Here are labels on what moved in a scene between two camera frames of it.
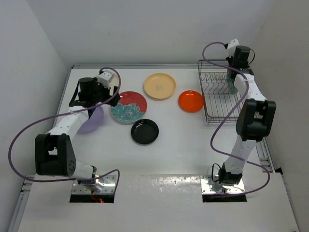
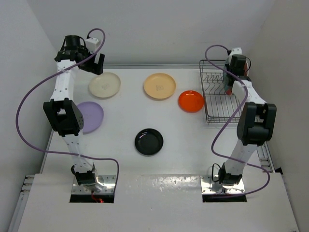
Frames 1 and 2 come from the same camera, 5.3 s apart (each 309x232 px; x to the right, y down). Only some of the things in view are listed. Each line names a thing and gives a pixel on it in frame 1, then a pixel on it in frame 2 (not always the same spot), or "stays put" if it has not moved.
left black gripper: [96, 85] to [96, 68]
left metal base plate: [105, 184] stays put
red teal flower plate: [131, 107] to [228, 89]
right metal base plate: [210, 184] stays put
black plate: [145, 132] to [148, 142]
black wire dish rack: [222, 102] stays put
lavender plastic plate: [94, 122] stays put
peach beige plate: [160, 85] stays put
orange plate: [190, 101] stays put
